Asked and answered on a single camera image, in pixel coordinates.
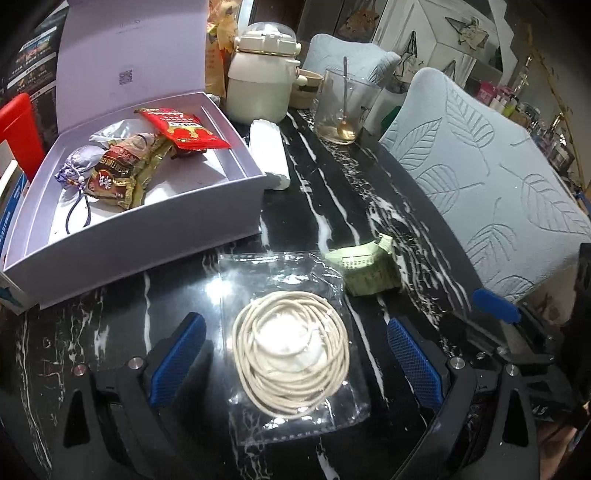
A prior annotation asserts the bagged cream rope coil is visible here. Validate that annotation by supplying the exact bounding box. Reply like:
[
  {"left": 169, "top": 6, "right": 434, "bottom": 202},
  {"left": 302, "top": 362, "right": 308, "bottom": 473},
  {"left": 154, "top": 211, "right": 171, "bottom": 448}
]
[{"left": 216, "top": 250, "right": 373, "bottom": 447}]

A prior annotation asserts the brown gold snack packet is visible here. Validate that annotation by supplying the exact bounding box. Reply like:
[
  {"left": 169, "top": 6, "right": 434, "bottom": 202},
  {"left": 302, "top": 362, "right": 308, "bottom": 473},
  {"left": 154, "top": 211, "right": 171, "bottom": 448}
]
[{"left": 86, "top": 133, "right": 174, "bottom": 210}]

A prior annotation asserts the long red snack packet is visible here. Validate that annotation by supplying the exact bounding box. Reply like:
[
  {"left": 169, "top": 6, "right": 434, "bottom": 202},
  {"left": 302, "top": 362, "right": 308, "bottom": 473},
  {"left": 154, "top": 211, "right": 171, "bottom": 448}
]
[{"left": 135, "top": 108, "right": 230, "bottom": 151}]

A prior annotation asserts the light blue leaf cushion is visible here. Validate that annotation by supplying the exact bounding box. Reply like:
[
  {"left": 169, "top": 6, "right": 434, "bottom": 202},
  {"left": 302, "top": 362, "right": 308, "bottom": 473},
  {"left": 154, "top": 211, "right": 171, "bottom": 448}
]
[{"left": 380, "top": 67, "right": 590, "bottom": 302}]

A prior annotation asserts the purple sachet pouch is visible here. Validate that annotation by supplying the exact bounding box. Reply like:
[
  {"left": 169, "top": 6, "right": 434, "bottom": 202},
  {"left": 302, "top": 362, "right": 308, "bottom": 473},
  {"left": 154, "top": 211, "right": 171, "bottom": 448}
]
[{"left": 54, "top": 144, "right": 106, "bottom": 234}]

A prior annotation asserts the metal spoon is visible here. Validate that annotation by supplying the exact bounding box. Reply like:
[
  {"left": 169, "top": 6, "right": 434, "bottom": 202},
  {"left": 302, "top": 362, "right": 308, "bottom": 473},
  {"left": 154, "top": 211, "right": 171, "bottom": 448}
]
[{"left": 337, "top": 56, "right": 356, "bottom": 141}]

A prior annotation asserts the clear plastic packet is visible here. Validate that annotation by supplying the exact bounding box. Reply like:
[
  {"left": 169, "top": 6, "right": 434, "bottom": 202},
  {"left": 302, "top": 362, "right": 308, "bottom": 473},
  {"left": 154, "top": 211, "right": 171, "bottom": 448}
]
[{"left": 88, "top": 119, "right": 145, "bottom": 149}]

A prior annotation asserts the white folded tissue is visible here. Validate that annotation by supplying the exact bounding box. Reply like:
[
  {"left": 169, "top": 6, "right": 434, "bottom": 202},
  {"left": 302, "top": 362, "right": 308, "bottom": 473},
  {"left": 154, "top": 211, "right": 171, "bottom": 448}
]
[{"left": 249, "top": 119, "right": 290, "bottom": 191}]

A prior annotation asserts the blue white carton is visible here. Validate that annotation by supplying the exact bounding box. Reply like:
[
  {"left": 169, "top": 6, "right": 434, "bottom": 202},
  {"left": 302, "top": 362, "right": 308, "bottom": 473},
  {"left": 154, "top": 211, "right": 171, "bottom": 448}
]
[{"left": 0, "top": 140, "right": 30, "bottom": 314}]

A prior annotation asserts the glass measuring cup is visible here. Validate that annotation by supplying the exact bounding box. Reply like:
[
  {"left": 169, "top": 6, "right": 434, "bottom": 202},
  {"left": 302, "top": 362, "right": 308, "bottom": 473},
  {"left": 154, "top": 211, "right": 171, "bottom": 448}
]
[{"left": 314, "top": 68, "right": 382, "bottom": 145}]

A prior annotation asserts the far light blue cushion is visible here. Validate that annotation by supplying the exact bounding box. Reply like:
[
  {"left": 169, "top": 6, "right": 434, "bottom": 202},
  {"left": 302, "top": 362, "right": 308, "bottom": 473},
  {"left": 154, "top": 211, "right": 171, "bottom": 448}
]
[{"left": 303, "top": 33, "right": 401, "bottom": 87}]

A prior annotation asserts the red plastic container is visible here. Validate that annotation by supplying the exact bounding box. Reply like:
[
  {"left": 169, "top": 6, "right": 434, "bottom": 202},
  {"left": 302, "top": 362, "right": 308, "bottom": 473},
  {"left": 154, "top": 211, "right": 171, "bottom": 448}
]
[{"left": 0, "top": 93, "right": 46, "bottom": 182}]

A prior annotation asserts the cream ceramic lidded jar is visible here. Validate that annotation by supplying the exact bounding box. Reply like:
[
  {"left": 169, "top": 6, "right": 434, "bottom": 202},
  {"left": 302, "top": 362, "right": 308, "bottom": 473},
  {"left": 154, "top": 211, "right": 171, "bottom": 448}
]
[{"left": 225, "top": 22, "right": 308, "bottom": 124}]

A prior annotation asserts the hanging brown tote bag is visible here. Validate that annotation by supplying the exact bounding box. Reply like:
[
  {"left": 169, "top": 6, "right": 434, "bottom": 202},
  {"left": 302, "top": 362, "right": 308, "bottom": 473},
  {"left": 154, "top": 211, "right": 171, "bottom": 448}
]
[{"left": 338, "top": 8, "right": 380, "bottom": 42}]

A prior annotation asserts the lavender gift box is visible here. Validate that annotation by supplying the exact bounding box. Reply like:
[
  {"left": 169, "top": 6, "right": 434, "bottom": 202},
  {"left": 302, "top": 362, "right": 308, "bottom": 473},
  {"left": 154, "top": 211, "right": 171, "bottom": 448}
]
[{"left": 1, "top": 1, "right": 264, "bottom": 313}]

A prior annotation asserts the black printed package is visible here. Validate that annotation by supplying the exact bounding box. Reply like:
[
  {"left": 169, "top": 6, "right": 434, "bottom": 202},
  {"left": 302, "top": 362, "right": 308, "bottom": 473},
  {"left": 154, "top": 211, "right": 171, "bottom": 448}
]
[{"left": 1, "top": 1, "right": 69, "bottom": 150}]

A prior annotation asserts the orange snack bag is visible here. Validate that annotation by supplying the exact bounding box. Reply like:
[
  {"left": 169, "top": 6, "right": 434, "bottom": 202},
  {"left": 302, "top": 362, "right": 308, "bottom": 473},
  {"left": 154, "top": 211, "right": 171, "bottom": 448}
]
[{"left": 205, "top": 0, "right": 242, "bottom": 98}]

